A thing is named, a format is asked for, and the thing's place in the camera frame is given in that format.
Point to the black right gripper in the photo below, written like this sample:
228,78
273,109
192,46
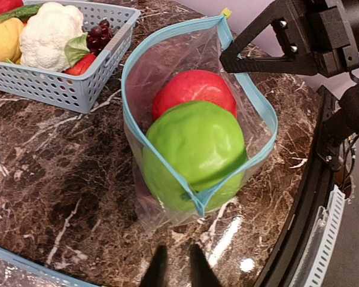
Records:
277,40

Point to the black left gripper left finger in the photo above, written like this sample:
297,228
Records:
156,274

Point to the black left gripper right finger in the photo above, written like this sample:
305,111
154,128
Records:
201,274

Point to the red toy apple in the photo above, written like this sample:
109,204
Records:
194,85

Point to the green toy apple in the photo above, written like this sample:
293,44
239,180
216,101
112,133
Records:
201,141

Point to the clear zip bag blue zipper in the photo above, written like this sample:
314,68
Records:
185,46

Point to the dark purple toy grapes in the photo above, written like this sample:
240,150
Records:
99,36

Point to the blue perforated plastic basket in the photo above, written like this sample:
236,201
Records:
75,93

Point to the red toy strawberry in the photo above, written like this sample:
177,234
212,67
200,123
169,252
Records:
81,66

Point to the white toy cauliflower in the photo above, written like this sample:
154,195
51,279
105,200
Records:
53,39

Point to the green toy cucumber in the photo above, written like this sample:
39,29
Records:
22,13

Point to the red toy tomato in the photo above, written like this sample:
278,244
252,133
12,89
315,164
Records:
8,5

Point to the white slotted cable duct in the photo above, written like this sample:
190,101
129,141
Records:
316,258

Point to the black front frame rail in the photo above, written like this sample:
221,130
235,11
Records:
314,189

